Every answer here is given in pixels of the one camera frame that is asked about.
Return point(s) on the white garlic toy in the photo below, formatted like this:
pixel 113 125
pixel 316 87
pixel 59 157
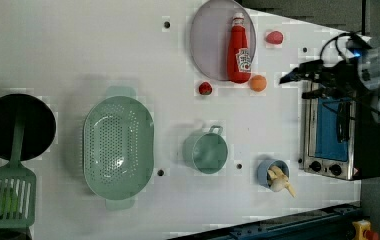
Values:
pixel 279 180

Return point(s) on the green plastic colander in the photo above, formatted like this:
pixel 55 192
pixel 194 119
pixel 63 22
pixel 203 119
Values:
pixel 118 147

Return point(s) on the blue small cup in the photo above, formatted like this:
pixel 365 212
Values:
pixel 262 175

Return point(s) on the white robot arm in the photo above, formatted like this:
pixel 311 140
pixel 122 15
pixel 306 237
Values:
pixel 368 69

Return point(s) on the pink toy fruit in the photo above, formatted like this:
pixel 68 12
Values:
pixel 274 37

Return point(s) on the yellow red emergency button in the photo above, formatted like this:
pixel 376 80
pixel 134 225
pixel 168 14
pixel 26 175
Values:
pixel 363 231

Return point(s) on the blue metal frame rail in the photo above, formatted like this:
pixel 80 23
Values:
pixel 331 223

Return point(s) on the orange toy fruit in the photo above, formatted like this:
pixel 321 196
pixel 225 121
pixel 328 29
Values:
pixel 258 83

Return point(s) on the grey round plate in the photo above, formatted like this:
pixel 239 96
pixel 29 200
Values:
pixel 209 35

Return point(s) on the silver toaster oven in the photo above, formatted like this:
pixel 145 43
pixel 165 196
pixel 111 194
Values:
pixel 341 139

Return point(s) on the red strawberry toy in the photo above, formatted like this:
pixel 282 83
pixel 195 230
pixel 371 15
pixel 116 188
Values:
pixel 205 88

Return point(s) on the red felt ketchup bottle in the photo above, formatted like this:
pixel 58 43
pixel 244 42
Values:
pixel 238 54

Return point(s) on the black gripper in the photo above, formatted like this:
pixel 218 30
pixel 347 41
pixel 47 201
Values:
pixel 341 80

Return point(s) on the green slotted spatula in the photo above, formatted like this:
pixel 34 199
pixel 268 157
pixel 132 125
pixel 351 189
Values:
pixel 17 186

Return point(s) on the green measuring cup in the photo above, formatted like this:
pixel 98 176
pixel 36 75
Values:
pixel 206 151

